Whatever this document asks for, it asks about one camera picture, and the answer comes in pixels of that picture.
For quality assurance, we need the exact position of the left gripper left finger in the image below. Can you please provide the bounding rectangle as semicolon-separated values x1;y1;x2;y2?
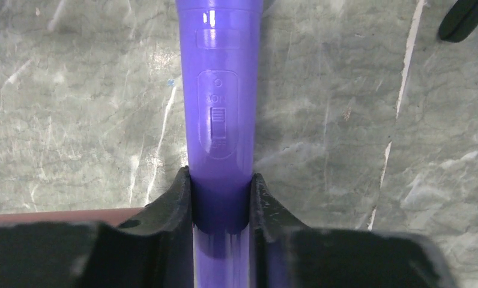
0;167;194;287

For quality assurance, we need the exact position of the black shock mount tripod stand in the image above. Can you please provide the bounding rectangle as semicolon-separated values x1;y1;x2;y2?
437;0;478;43

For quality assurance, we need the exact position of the pink perforated music stand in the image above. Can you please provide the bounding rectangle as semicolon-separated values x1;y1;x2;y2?
0;208;143;226

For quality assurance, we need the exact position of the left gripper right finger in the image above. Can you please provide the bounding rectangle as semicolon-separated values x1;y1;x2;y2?
250;174;458;288

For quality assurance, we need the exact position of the purple plastic microphone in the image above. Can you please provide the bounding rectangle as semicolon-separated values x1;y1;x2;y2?
176;0;263;287

